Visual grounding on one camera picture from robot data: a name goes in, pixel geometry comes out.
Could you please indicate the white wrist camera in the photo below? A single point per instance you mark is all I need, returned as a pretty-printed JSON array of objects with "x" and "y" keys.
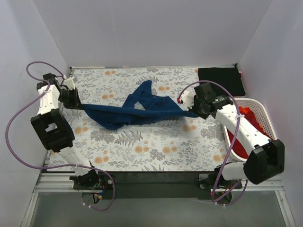
[
  {"x": 186, "y": 99},
  {"x": 69, "y": 83}
]

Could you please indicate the floral patterned table mat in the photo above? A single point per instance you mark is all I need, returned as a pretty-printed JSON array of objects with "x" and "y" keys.
[{"x": 184, "y": 144}]

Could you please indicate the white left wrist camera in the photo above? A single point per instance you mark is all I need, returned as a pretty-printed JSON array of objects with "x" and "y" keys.
[{"x": 69, "y": 83}]

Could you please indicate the white perforated laundry basket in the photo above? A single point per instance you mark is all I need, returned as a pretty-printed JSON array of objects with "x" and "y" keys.
[{"x": 261, "y": 116}]

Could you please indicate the folded black t shirt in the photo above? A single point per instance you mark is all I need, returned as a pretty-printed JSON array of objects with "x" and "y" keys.
[{"x": 229, "y": 78}]

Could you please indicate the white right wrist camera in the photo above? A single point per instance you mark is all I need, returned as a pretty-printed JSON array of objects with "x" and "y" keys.
[{"x": 186, "y": 99}]

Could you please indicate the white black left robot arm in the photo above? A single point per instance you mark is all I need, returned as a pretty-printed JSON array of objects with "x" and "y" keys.
[{"x": 52, "y": 128}]

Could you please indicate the orange t shirt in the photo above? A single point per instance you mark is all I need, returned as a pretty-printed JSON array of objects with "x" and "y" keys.
[{"x": 250, "y": 117}]

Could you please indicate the blue t shirt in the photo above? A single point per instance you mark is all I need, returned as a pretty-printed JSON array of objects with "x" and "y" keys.
[{"x": 140, "y": 108}]

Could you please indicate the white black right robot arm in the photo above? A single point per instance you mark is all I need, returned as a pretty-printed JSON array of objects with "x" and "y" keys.
[{"x": 266, "y": 157}]

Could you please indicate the red t shirt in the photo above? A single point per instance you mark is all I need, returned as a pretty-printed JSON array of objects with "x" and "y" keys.
[{"x": 240, "y": 150}]

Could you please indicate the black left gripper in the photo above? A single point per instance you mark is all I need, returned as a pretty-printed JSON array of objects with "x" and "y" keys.
[{"x": 73, "y": 98}]

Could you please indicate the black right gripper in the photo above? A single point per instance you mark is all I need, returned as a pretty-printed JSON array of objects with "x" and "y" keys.
[{"x": 194, "y": 110}]

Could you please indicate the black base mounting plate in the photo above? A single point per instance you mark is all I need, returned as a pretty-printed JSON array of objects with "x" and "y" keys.
[{"x": 152, "y": 185}]

